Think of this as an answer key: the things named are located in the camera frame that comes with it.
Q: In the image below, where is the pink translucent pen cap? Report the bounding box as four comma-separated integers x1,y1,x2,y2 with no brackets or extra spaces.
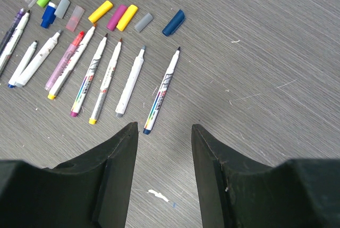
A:
65,5,84,32

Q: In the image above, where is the grey end white marker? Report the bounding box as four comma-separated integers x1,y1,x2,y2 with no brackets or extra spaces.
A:
15,30,63,87

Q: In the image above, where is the lilac pen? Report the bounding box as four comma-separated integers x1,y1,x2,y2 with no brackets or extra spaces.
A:
45,31,84,91

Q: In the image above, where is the yellow end rainbow pen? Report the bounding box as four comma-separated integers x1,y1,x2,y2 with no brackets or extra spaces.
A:
47,23,97,99

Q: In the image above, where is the green cap rainbow pen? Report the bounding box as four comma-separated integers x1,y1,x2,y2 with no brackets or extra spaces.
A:
1,10,30,74

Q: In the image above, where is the blue end white marker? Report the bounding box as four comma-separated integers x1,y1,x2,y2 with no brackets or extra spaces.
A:
7,40,38,88

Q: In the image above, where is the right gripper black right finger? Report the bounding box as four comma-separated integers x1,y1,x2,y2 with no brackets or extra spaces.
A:
191,124,339,227

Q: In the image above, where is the dark purple clear pen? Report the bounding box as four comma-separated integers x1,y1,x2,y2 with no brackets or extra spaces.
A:
0,9,24,54

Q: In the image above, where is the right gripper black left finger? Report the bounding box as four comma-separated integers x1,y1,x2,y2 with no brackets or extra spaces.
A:
1,122,138,227

